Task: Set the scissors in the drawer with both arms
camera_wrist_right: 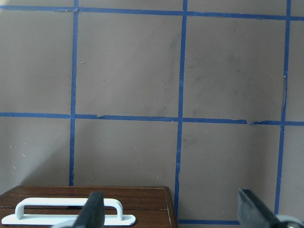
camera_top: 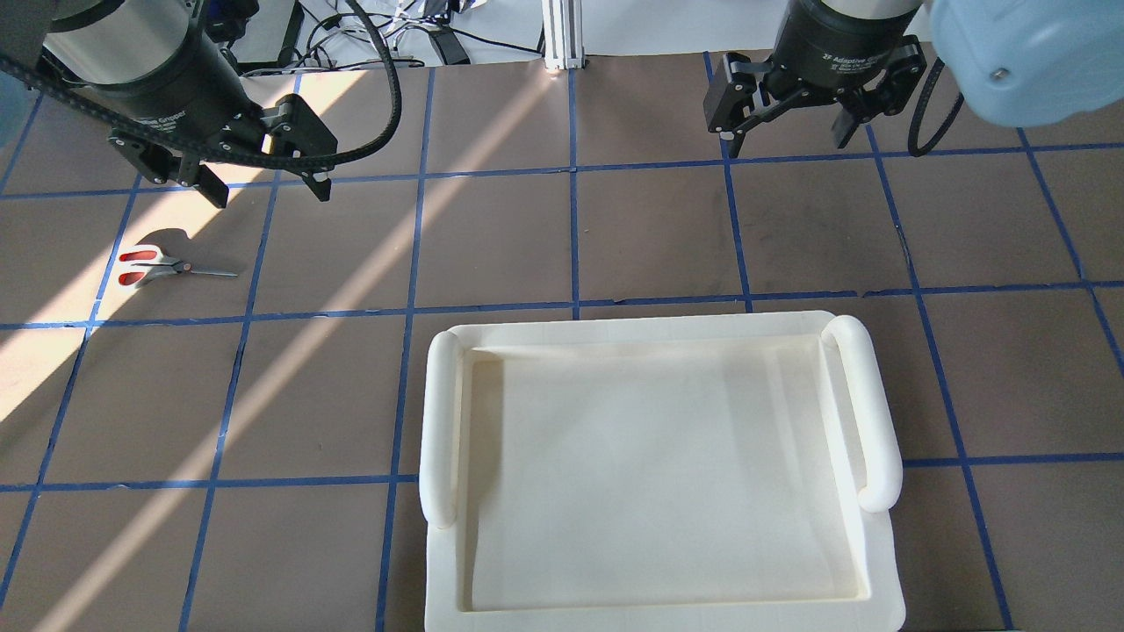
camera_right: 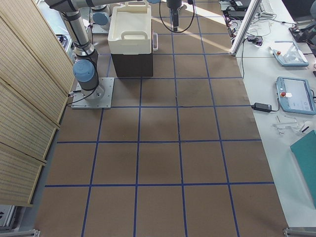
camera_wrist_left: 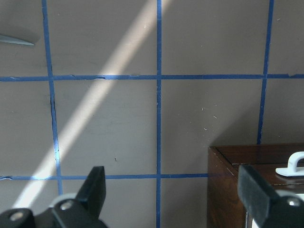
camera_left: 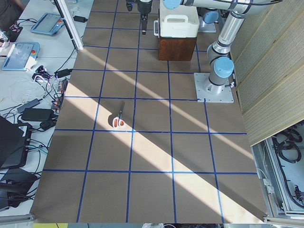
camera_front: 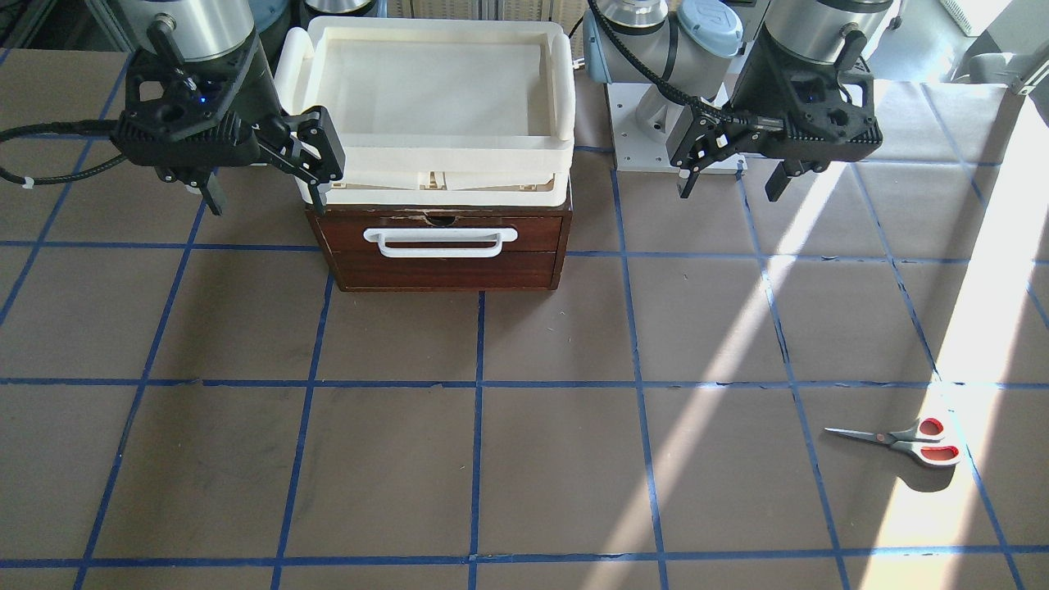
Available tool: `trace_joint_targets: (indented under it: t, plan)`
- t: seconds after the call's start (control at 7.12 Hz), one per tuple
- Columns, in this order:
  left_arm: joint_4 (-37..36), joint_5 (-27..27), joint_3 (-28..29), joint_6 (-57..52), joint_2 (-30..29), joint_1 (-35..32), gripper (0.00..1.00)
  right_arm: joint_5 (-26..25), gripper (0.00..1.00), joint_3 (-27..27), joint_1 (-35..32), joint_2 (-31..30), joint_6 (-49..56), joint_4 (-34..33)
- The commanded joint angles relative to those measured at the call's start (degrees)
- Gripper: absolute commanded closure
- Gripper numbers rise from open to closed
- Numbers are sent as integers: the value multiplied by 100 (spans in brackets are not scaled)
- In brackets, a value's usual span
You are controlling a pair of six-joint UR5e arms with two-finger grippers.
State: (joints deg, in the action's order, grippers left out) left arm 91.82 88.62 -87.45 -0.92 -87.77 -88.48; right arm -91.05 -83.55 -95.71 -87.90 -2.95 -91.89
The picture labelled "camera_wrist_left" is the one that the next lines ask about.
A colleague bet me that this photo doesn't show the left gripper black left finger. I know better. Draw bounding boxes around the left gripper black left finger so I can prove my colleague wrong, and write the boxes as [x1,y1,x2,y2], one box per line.
[51,166,106,228]

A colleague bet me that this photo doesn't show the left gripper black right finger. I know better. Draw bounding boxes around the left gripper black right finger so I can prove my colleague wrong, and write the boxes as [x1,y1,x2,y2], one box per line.
[238,165,304,228]

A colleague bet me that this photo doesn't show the wooden drawer with white handle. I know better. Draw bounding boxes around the wooden drawer with white handle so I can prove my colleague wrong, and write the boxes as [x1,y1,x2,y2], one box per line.
[231,151,304,228]

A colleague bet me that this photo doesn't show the orange handled scissors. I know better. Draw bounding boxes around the orange handled scissors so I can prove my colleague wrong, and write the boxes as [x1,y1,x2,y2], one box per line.
[0,35,34,46]

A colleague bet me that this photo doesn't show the dark wooden drawer cabinet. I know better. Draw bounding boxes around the dark wooden drawer cabinet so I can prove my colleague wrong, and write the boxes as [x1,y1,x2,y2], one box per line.
[207,143,304,228]

